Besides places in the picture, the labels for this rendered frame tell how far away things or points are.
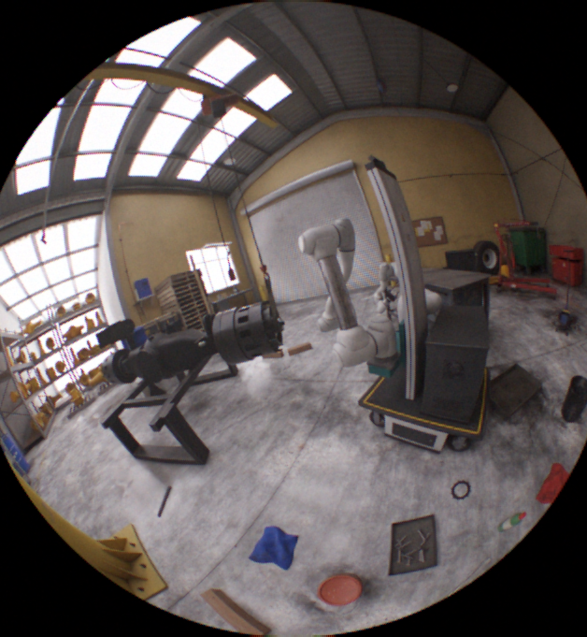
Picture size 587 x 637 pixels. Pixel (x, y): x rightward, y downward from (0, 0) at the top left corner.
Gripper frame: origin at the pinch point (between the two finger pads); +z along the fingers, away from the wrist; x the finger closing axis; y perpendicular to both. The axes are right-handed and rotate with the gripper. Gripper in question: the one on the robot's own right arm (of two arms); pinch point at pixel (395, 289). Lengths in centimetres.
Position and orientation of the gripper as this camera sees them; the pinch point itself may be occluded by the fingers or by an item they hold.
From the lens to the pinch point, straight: 228.5
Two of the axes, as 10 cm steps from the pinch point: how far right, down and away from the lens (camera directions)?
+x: -6.6, -6.6, 3.6
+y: -7.1, 3.7, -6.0
